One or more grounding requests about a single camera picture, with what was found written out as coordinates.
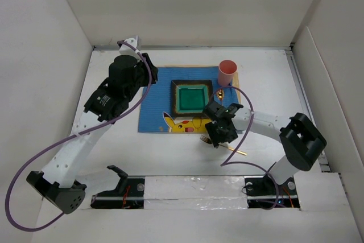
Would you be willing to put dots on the blue Pikachu placemat cloth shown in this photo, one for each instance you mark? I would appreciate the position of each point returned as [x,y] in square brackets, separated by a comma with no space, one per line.
[159,100]

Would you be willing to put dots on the green square ceramic plate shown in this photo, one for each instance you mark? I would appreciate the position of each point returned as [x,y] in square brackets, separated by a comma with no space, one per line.
[189,97]

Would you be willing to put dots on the gold spoon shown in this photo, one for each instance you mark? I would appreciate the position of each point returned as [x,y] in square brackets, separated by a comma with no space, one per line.
[220,95]

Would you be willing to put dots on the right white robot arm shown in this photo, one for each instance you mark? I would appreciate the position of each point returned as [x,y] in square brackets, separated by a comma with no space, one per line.
[301,140]

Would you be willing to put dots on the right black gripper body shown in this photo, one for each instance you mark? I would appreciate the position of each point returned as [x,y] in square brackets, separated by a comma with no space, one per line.
[218,134]

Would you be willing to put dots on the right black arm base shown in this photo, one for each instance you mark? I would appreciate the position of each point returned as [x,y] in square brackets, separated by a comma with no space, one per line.
[261,193]

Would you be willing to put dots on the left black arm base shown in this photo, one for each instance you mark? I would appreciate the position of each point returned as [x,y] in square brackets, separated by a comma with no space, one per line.
[127,194]

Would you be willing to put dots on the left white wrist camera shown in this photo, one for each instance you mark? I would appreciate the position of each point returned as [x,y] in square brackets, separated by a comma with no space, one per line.
[129,46]

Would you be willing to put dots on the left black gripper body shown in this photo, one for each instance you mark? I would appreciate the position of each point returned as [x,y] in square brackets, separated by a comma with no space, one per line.
[143,77]

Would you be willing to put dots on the pink plastic cup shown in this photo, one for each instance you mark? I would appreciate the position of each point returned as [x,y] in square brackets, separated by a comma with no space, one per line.
[226,72]

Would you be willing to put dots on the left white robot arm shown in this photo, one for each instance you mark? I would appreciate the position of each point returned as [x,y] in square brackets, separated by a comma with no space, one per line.
[56,181]

